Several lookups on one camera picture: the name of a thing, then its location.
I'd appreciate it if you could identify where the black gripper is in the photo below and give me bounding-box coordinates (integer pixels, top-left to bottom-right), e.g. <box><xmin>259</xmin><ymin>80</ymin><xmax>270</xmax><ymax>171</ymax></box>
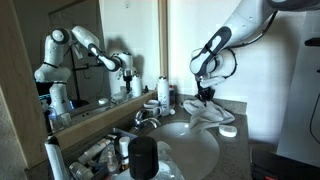
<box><xmin>195</xmin><ymin>79</ymin><xmax>216</xmax><ymax>106</ymax></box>

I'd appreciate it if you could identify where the white grey towel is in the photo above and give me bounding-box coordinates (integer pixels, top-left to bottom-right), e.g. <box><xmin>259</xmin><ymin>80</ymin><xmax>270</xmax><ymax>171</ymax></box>
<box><xmin>182</xmin><ymin>98</ymin><xmax>236</xmax><ymax>134</ymax></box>

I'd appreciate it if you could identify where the red capped spray can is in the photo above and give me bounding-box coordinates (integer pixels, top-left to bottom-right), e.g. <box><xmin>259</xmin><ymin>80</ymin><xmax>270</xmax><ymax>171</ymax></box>
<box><xmin>169</xmin><ymin>84</ymin><xmax>178</xmax><ymax>107</ymax></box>

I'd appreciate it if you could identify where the white rounded soap box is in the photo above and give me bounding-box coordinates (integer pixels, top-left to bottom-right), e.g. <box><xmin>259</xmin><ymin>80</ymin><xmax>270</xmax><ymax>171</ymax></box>
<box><xmin>218</xmin><ymin>123</ymin><xmax>239</xmax><ymax>138</ymax></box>

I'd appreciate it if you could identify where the tall white bottle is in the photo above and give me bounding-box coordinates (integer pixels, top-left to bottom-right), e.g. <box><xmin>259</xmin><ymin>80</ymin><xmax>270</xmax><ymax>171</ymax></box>
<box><xmin>157</xmin><ymin>75</ymin><xmax>171</xmax><ymax>117</ymax></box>

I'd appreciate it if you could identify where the white mug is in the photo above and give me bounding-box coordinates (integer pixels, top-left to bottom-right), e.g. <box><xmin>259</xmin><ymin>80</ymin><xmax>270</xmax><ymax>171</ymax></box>
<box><xmin>143</xmin><ymin>99</ymin><xmax>165</xmax><ymax>119</ymax></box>

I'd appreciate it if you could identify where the white oval sink basin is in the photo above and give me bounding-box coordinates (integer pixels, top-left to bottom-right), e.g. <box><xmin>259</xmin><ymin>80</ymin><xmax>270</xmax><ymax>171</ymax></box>
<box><xmin>147</xmin><ymin>121</ymin><xmax>221</xmax><ymax>180</ymax></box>

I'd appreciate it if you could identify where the chrome faucet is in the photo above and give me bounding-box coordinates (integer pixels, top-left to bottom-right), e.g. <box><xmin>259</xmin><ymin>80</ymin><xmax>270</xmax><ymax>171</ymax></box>
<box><xmin>129</xmin><ymin>108</ymin><xmax>163</xmax><ymax>133</ymax></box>

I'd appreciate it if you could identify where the clear mouthwash bottle black cap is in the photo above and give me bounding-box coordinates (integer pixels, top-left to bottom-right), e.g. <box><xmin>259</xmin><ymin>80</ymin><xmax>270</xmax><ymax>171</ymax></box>
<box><xmin>114</xmin><ymin>135</ymin><xmax>168</xmax><ymax>180</ymax></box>

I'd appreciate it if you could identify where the grey toiletry tray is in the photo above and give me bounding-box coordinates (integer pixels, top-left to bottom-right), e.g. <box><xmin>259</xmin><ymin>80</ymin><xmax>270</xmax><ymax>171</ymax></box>
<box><xmin>68</xmin><ymin>127</ymin><xmax>139</xmax><ymax>180</ymax></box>

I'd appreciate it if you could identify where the small bottle with white cap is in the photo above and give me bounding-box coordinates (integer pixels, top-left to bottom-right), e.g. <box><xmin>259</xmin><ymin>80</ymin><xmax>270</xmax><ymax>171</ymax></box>
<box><xmin>118</xmin><ymin>135</ymin><xmax>132</xmax><ymax>171</ymax></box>

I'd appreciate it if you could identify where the small glass bottle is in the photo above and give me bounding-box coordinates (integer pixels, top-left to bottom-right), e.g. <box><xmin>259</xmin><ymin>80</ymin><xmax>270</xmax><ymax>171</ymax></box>
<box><xmin>106</xmin><ymin>147</ymin><xmax>121</xmax><ymax>176</ymax></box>

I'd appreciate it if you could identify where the white cream tube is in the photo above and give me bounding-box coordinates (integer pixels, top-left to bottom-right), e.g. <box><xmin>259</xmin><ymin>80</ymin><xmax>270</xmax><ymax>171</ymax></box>
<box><xmin>77</xmin><ymin>137</ymin><xmax>113</xmax><ymax>166</ymax></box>

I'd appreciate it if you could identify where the silver cylindrical jar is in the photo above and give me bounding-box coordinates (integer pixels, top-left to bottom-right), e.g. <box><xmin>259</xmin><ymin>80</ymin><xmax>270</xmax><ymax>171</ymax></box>
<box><xmin>68</xmin><ymin>161</ymin><xmax>96</xmax><ymax>180</ymax></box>

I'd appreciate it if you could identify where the white spray bottle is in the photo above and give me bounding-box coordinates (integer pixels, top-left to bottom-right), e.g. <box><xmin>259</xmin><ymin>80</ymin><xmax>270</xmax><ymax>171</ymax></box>
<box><xmin>44</xmin><ymin>135</ymin><xmax>72</xmax><ymax>180</ymax></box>

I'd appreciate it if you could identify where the wood framed wall mirror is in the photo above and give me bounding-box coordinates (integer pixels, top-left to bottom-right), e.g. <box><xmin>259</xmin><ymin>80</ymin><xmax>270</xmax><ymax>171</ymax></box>
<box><xmin>0</xmin><ymin>0</ymin><xmax>170</xmax><ymax>168</ymax></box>

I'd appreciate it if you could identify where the black hanging cable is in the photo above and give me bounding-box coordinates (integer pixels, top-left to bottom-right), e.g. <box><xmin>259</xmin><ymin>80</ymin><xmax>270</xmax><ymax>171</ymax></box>
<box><xmin>309</xmin><ymin>99</ymin><xmax>320</xmax><ymax>145</ymax></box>

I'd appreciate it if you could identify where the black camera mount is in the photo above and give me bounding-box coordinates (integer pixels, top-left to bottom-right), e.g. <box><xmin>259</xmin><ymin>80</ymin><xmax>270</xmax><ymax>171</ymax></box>
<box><xmin>304</xmin><ymin>36</ymin><xmax>320</xmax><ymax>47</ymax></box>

